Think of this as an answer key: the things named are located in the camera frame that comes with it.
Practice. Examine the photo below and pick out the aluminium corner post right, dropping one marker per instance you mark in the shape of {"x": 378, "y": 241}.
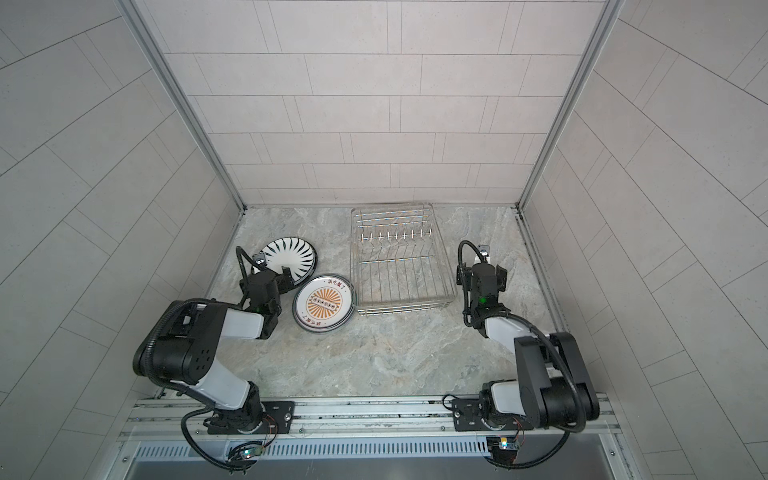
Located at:
{"x": 599, "y": 36}

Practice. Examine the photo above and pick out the large orange sunburst plate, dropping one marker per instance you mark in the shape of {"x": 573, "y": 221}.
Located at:
{"x": 354, "y": 306}

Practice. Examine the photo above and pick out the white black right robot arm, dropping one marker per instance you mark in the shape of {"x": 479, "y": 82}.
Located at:
{"x": 552, "y": 387}

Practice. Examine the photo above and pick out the right green circuit board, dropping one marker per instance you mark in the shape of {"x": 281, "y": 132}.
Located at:
{"x": 503, "y": 450}

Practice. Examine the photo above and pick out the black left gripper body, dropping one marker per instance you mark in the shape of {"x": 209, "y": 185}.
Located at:
{"x": 280, "y": 286}

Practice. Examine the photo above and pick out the aluminium corner post left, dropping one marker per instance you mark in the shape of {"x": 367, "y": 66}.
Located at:
{"x": 168, "y": 81}

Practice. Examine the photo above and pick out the white slotted vent strip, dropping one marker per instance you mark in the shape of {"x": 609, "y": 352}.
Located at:
{"x": 334, "y": 448}

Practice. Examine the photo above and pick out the green circuit board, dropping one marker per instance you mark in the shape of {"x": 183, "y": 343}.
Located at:
{"x": 246, "y": 454}
{"x": 503, "y": 450}

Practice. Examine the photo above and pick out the white blue leaf plate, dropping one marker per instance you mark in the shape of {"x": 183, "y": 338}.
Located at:
{"x": 293, "y": 258}

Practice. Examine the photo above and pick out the aluminium corner post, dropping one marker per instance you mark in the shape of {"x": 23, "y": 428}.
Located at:
{"x": 168, "y": 81}
{"x": 599, "y": 36}

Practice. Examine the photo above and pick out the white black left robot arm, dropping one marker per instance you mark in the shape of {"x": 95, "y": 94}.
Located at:
{"x": 180, "y": 354}

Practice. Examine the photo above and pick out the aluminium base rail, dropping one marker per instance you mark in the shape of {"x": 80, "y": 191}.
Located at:
{"x": 309, "y": 417}

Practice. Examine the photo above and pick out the metal wire dish rack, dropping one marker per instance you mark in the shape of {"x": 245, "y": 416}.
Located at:
{"x": 398, "y": 259}

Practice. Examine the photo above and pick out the left green circuit board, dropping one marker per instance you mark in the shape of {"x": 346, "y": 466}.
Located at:
{"x": 246, "y": 454}

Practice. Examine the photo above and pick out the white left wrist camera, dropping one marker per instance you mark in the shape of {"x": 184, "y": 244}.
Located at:
{"x": 259, "y": 261}

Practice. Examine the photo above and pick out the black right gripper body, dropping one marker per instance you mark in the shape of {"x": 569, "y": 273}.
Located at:
{"x": 470, "y": 285}

